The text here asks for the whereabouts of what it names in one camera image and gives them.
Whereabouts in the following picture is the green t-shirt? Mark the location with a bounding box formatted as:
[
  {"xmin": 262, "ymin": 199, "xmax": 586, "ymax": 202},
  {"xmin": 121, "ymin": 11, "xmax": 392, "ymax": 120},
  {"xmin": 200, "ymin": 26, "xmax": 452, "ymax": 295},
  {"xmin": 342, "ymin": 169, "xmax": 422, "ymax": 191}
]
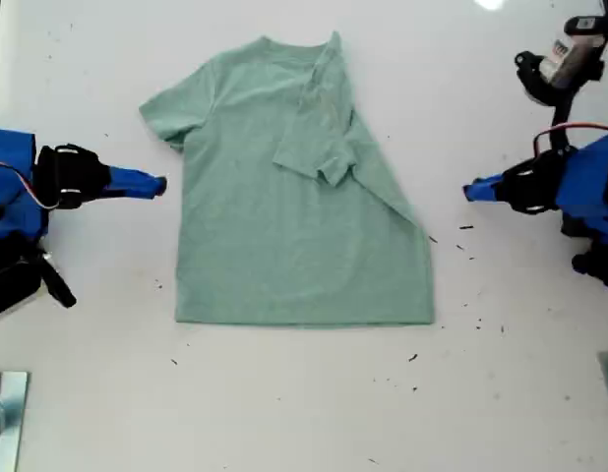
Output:
[{"xmin": 138, "ymin": 29, "xmax": 436, "ymax": 328}]

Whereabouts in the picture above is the red white arm wire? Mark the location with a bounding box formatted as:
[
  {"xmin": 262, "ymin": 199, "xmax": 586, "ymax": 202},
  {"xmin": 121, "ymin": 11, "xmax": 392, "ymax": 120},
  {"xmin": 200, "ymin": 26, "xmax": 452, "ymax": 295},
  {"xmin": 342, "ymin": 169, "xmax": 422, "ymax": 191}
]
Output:
[
  {"xmin": 0, "ymin": 159, "xmax": 59, "ymax": 210},
  {"xmin": 531, "ymin": 121, "xmax": 608, "ymax": 159}
]

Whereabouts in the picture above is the black camera stalk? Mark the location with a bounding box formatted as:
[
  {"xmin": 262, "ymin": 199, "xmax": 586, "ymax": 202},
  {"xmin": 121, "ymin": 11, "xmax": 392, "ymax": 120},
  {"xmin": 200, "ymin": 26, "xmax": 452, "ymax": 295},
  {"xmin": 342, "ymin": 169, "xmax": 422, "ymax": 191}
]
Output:
[
  {"xmin": 514, "ymin": 48, "xmax": 605, "ymax": 149},
  {"xmin": 36, "ymin": 248, "xmax": 78, "ymax": 310}
]

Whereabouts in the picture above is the black camera box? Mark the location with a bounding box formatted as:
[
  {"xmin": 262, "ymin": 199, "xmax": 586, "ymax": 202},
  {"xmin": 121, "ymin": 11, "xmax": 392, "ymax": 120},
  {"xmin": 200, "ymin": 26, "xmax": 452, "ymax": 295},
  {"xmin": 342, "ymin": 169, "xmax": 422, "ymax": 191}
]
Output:
[
  {"xmin": 0, "ymin": 253, "xmax": 45, "ymax": 325},
  {"xmin": 538, "ymin": 14, "xmax": 608, "ymax": 86}
]

